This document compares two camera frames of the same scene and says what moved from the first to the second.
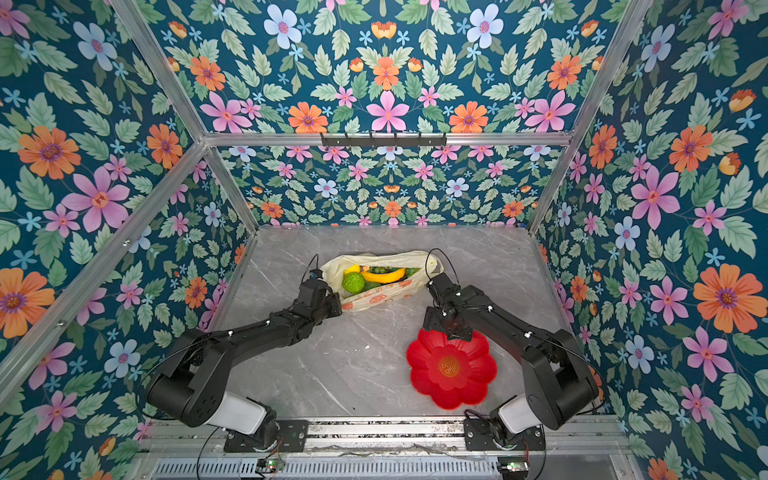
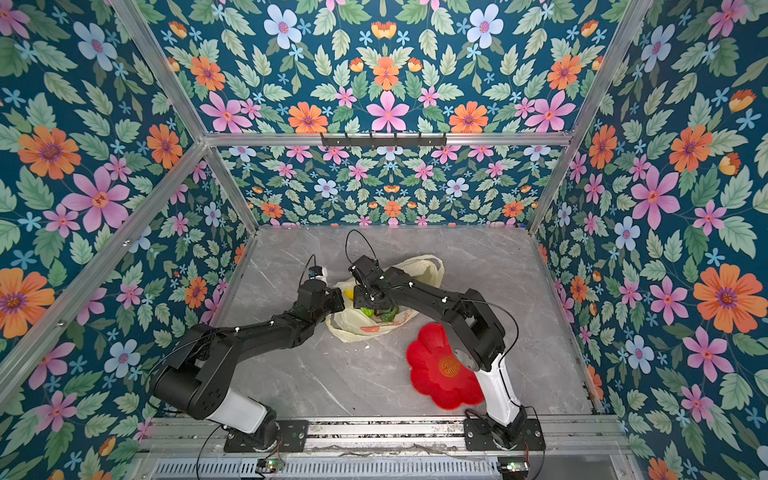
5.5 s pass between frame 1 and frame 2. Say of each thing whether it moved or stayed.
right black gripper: moved
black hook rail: stayed
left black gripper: stayed
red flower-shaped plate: stayed
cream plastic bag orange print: moved
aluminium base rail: stayed
